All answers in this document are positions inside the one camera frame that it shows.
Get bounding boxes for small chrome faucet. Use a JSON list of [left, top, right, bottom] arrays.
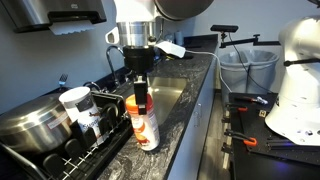
[[83, 80, 103, 94]]

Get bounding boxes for white sugar canister black label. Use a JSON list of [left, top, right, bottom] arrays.
[[58, 86, 104, 141]]

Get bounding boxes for paper towel dispenser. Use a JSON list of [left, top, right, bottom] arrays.
[[9, 0, 108, 34]]

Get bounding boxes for white trash bin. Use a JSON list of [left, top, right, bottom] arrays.
[[228, 32, 268, 93]]

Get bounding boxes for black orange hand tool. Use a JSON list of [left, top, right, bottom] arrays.
[[234, 95, 269, 105]]

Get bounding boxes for gray trash bin with liner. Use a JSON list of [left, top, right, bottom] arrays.
[[218, 50, 251, 104], [247, 49, 280, 94]]

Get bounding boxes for red-capped white creamer bottle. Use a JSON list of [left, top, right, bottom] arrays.
[[124, 93, 161, 152]]

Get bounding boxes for black dish rack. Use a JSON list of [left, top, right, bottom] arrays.
[[0, 87, 134, 180]]

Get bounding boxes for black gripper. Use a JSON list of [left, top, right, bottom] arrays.
[[123, 45, 156, 116]]

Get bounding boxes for stainless steel pot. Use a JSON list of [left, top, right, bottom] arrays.
[[0, 93, 75, 155]]

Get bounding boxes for white paper towel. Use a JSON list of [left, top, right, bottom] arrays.
[[49, 19, 97, 36]]

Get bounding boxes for black perforated breadboard plate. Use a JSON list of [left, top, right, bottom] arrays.
[[229, 92, 320, 167]]

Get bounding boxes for chrome gooseneck faucet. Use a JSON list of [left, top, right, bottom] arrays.
[[105, 45, 126, 89]]

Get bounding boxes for white base cabinet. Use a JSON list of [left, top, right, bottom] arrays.
[[168, 59, 218, 180]]

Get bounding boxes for white cable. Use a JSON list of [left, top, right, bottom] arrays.
[[184, 49, 233, 94]]

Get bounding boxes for white cup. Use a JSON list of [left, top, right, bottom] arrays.
[[173, 30, 185, 46]]

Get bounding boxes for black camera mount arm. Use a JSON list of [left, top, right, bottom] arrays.
[[219, 32, 281, 49]]

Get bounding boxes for black orange bar clamp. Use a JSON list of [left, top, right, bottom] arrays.
[[223, 129, 258, 148], [224, 102, 249, 113]]

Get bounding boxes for black stereo camera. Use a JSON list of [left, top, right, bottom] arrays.
[[210, 24, 240, 34]]

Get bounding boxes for stainless steel sink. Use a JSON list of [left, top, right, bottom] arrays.
[[116, 75, 188, 126]]

